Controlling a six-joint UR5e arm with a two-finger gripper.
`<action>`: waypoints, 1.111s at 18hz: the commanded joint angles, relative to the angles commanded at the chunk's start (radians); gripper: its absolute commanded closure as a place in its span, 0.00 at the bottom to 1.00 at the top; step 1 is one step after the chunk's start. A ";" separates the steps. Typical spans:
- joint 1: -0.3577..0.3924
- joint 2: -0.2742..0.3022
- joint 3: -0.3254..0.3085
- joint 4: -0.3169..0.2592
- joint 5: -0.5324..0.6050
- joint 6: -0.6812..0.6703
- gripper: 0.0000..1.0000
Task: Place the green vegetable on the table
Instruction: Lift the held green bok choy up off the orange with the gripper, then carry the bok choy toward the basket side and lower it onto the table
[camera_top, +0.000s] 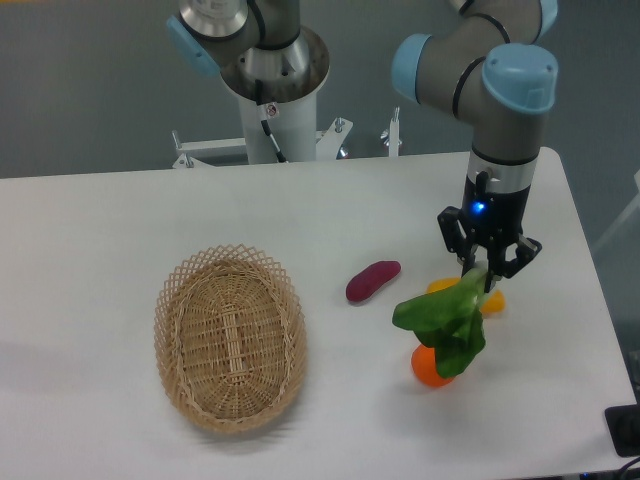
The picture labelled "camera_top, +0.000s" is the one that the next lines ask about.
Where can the purple sweet potato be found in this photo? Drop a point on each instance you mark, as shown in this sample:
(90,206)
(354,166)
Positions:
(367,282)

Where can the yellow orange pepper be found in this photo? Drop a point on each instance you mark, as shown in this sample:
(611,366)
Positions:
(493,304)

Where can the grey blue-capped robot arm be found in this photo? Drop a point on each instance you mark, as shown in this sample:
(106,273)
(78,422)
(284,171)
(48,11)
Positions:
(489,73)

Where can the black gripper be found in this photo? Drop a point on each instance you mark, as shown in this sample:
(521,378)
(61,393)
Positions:
(494,222)

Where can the black device at table edge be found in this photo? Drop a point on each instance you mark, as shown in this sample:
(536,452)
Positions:
(623,426)

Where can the oval wicker basket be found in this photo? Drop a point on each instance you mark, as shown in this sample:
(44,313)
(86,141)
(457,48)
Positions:
(230,339)

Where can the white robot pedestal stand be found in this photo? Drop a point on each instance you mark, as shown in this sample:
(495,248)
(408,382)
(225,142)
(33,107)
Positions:
(272,133)

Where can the green leafy vegetable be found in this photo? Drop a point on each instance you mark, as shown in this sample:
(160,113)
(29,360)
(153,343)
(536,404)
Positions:
(449,321)

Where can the orange fruit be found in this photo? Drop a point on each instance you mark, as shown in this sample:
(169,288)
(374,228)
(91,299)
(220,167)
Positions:
(423,364)

